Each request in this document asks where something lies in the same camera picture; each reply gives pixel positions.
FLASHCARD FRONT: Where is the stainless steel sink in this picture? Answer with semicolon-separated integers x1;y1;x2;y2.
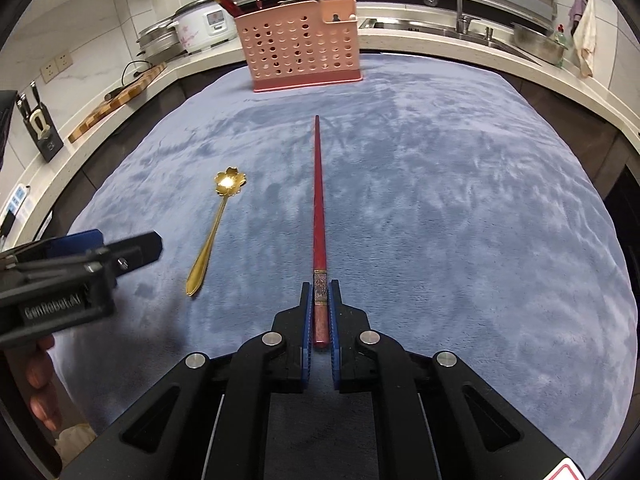
358;18;537;63

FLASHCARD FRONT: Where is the wall power socket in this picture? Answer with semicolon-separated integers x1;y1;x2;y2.
40;51;73;84

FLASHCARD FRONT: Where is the stainless steel bowl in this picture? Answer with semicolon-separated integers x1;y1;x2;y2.
513;23;566;66

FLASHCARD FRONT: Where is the person's left hand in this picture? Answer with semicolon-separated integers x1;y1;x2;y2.
4;335;63;432

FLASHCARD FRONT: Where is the cream hanging towel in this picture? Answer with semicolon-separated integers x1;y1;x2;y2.
572;0;597;77

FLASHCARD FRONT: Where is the purple hanging cloth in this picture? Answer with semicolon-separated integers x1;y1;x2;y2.
568;0;588;35

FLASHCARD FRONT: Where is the steel steamer pot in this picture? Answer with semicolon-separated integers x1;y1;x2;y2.
137;18;186;65

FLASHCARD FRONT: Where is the crimson chopstick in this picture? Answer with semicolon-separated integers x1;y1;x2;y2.
312;115;330;349

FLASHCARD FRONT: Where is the grey-blue fleece mat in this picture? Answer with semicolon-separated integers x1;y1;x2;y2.
52;54;637;474

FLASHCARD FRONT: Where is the black power cable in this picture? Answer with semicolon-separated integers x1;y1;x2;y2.
103;58;154;101

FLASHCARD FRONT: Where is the pink plastic utensil basket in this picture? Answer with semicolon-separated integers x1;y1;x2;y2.
235;0;362;92

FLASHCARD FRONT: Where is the white rice cooker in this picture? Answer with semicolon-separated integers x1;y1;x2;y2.
172;0;238;53

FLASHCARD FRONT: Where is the checkered wooden cutting board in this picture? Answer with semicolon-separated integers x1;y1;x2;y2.
67;62;167;143

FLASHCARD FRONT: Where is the green dish soap bottle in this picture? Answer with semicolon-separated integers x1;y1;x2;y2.
553;24;570;67

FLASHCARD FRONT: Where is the gold flower spoon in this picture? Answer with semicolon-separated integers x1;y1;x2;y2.
184;167;246;297

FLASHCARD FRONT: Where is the maroon chopstick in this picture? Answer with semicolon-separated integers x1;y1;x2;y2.
213;0;242;18

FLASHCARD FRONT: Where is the black knife block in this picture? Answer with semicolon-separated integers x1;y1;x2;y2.
15;81;63;162

